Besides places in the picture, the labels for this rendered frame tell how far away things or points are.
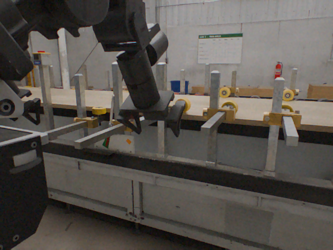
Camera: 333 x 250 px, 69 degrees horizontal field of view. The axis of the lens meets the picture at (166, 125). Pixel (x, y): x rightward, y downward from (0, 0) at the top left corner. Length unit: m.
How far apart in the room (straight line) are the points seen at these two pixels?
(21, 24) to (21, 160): 0.22
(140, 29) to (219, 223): 1.34
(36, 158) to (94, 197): 1.54
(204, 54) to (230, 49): 0.84
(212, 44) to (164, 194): 7.16
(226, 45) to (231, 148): 7.11
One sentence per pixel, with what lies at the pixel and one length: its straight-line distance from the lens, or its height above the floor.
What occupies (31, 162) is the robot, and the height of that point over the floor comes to 1.01.
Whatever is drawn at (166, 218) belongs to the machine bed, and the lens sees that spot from 1.70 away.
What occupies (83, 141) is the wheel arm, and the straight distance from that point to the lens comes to 1.02.
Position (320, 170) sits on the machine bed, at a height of 0.67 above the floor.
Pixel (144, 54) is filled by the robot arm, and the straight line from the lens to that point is 0.44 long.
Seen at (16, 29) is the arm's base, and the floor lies 1.18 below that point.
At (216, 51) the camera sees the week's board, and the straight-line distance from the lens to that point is 8.36.
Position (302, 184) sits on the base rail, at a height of 0.70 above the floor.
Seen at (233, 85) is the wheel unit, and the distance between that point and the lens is 2.15.
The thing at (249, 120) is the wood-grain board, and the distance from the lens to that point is 1.22.
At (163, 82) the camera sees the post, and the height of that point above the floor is 1.08.
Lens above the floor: 1.15
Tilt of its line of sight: 14 degrees down
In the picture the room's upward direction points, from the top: straight up
